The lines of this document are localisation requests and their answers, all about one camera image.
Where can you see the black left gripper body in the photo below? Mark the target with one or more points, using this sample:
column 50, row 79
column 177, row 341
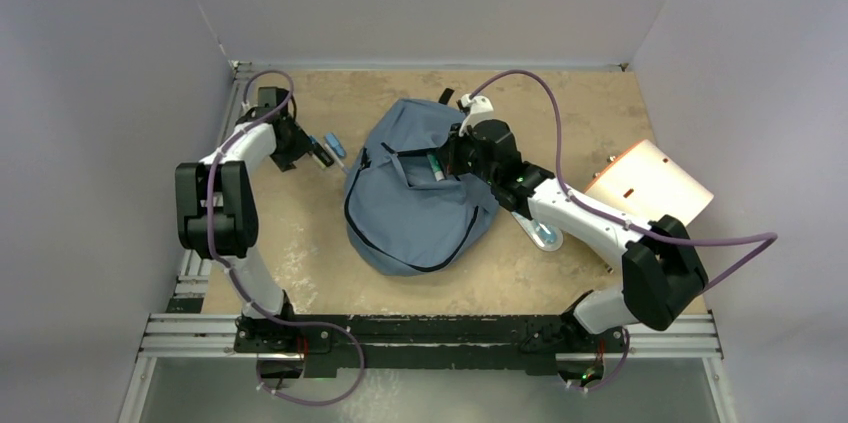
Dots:
column 291, row 151

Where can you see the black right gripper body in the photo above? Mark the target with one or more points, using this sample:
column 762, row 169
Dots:
column 462, row 159

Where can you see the light blue capped highlighter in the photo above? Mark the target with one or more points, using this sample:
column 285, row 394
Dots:
column 335, row 145

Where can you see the white purple-capped marker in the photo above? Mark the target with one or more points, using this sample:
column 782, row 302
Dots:
column 342, row 166

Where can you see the green white glue stick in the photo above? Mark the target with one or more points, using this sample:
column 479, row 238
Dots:
column 435, row 167

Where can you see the blue fabric backpack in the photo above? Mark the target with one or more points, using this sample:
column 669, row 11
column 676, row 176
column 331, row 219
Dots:
column 400, row 218

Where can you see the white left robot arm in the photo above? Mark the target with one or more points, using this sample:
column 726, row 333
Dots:
column 217, row 215

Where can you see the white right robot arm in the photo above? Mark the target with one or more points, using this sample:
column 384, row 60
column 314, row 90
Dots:
column 661, row 272

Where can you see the light blue scissors blister pack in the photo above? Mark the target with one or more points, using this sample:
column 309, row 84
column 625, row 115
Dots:
column 545, row 237

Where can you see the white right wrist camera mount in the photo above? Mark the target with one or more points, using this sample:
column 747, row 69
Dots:
column 476, row 109

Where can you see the white orange-edged ring binder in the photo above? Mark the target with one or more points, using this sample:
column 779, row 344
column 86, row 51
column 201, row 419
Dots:
column 645, row 182

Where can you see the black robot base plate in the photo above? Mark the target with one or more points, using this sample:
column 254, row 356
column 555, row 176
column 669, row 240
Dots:
column 537, row 345

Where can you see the aluminium frame rails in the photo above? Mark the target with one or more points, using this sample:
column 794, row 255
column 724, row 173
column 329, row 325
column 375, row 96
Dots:
column 175, row 335

